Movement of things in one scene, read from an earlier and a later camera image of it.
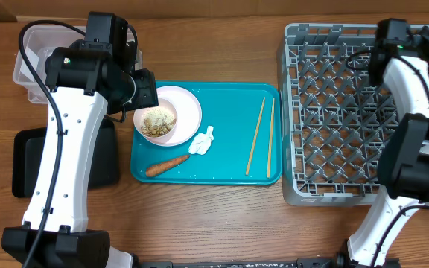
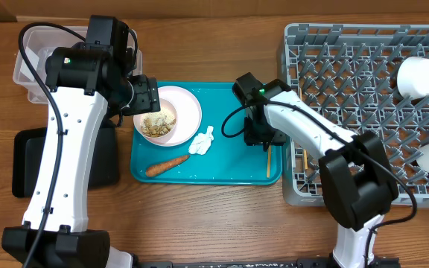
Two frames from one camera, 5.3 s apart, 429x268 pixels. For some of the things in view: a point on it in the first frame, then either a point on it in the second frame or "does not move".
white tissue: x=202 y=142 does not move
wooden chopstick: x=255 y=138 to x=304 y=150
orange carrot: x=158 y=169 does not move
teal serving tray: x=239 y=140 does not move
